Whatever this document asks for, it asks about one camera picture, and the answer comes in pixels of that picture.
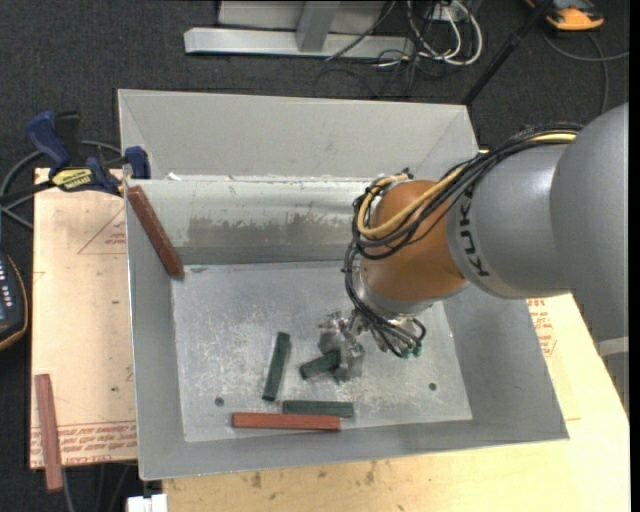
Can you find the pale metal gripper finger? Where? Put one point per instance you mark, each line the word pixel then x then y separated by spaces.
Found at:
pixel 353 364
pixel 330 336

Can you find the dark green block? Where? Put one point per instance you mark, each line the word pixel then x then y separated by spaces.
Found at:
pixel 277 366
pixel 318 408
pixel 318 366

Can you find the red-brown flat block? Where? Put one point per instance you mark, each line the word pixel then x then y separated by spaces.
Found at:
pixel 155 231
pixel 285 421
pixel 49 432

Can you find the grey metal bin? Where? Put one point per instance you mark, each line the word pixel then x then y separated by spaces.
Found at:
pixel 240 320

